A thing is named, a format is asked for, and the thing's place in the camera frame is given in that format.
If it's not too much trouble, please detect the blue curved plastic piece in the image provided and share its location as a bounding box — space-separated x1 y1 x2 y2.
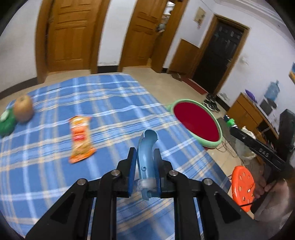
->
136 129 158 200

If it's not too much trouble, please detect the right hand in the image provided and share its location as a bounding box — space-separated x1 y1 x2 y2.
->
254 176 289 202

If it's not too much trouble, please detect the orange plastic stool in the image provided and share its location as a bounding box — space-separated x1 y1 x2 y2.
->
232 165 255 212

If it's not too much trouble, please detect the orange snack packet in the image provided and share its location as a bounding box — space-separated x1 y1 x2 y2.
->
69 116 96 164

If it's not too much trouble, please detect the wooden cabinet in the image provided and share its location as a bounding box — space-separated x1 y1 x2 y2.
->
227 92 279 145

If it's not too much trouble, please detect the red bin with green rim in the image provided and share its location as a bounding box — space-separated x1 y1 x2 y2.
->
166 99 223 149

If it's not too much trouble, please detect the water dispenser bottle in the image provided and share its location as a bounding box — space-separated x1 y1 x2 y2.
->
264 80 280 101

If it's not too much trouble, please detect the blue plaid tablecloth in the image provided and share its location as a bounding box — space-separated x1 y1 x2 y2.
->
1 74 230 236

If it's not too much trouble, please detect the pair of sneakers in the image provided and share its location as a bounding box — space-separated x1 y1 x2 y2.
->
202 93 220 112

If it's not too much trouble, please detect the dark entrance door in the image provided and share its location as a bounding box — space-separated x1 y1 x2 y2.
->
187 14 249 95

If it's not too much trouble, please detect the brown apple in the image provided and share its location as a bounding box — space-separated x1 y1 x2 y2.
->
13 95 34 123

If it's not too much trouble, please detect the middle wooden door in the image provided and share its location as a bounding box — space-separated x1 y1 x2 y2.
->
117 1 188 73

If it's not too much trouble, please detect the wooden door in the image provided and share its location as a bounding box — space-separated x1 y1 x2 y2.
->
35 1 110 83
117 1 188 73

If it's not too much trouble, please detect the green flower-shaped container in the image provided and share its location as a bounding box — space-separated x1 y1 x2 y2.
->
0 109 17 138

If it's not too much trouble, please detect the left wooden door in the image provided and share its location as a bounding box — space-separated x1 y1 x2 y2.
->
35 1 110 83

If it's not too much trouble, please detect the black floor cable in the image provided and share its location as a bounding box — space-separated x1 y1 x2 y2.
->
215 138 241 160

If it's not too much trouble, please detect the small wooden wall panel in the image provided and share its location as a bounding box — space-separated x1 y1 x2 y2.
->
169 39 200 75

